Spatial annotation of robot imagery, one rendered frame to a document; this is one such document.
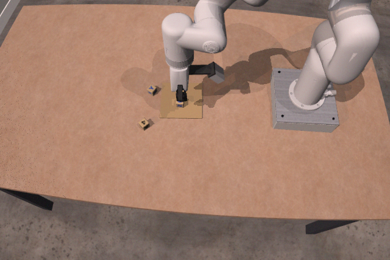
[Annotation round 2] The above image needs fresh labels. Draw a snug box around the tan flat square mat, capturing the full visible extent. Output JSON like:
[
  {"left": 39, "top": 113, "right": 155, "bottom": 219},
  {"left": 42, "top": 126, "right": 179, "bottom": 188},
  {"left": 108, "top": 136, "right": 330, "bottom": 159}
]
[{"left": 160, "top": 83, "right": 202, "bottom": 119}]

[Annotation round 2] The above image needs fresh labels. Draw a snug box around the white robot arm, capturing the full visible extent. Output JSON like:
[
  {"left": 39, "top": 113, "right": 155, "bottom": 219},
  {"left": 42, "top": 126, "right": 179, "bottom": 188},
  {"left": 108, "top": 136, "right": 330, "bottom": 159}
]
[{"left": 161, "top": 0, "right": 380, "bottom": 111}]

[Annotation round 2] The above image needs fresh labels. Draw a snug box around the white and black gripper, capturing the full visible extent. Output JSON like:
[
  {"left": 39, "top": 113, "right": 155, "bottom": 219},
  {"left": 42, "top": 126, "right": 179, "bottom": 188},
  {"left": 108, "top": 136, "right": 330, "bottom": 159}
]
[{"left": 167, "top": 59, "right": 194, "bottom": 102}]

